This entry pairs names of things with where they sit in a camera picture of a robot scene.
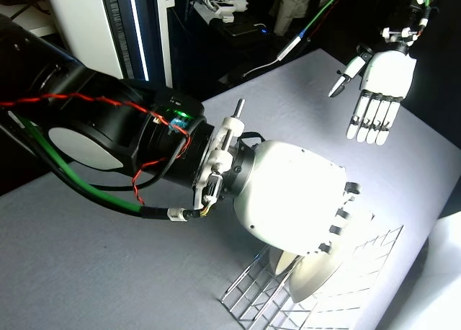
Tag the pale crumpled fabric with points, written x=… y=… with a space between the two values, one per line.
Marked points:
x=288 y=9

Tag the white cabinet with vent strip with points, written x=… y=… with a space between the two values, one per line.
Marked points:
x=83 y=27

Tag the black device with blue light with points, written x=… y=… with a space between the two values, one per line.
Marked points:
x=245 y=29

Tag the white plate with dark rim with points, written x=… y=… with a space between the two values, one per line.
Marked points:
x=313 y=279
x=284 y=263

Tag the spare white robot hand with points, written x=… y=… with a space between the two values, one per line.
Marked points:
x=223 y=4

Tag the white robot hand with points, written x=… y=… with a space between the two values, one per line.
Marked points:
x=390 y=74
x=295 y=200

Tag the grey table cloth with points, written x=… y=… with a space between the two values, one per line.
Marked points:
x=108 y=265

